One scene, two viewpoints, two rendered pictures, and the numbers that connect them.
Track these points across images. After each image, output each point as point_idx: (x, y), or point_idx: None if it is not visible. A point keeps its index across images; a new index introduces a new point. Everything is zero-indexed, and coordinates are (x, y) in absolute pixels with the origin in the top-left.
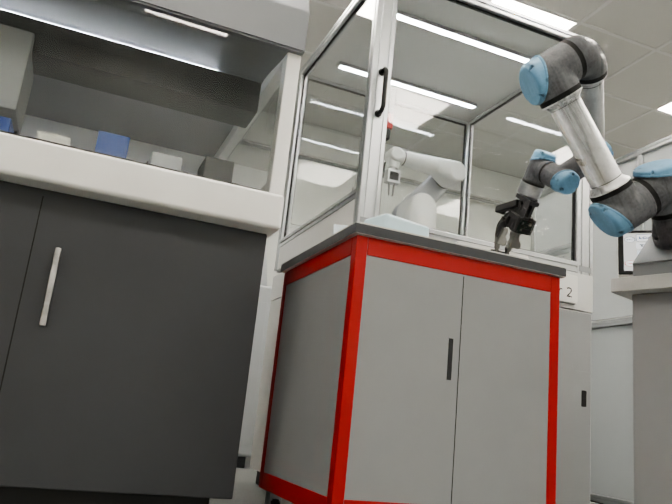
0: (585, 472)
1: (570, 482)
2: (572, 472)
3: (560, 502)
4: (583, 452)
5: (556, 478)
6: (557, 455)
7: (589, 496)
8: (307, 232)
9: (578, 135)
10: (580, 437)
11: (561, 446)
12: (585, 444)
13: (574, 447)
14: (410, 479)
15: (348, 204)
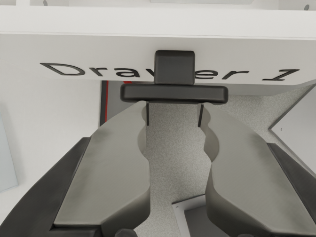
0: (284, 90)
1: (264, 92)
2: (270, 90)
3: (247, 94)
4: (293, 87)
5: (251, 91)
6: (260, 87)
7: (277, 94)
8: None
9: None
10: (298, 84)
11: (269, 86)
12: (300, 85)
13: (285, 86)
14: None
15: None
